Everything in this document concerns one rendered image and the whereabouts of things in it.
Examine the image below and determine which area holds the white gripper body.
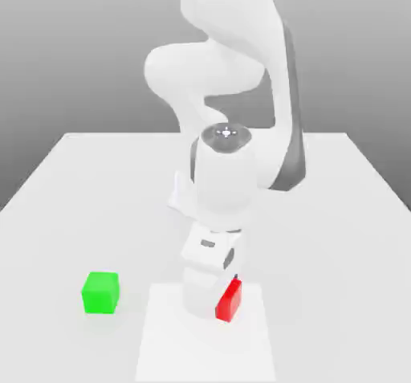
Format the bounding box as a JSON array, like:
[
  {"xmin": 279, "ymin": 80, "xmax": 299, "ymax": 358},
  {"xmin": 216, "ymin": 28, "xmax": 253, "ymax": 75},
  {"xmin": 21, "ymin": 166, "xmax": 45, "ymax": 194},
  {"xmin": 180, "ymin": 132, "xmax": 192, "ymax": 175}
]
[{"xmin": 181, "ymin": 263, "xmax": 239, "ymax": 320}]

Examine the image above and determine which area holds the small red cube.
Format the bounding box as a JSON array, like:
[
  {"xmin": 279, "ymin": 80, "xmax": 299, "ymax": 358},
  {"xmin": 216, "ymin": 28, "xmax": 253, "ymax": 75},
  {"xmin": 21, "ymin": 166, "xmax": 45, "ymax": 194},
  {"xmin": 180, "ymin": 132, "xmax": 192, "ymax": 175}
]
[{"xmin": 214, "ymin": 277, "xmax": 243, "ymax": 324}]

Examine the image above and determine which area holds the small green cube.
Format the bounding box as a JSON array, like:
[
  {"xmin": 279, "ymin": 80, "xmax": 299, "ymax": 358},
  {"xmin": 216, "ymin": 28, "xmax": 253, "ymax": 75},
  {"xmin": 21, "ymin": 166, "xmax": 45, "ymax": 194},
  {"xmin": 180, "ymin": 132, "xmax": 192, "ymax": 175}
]
[{"xmin": 80, "ymin": 271, "xmax": 120, "ymax": 316}]

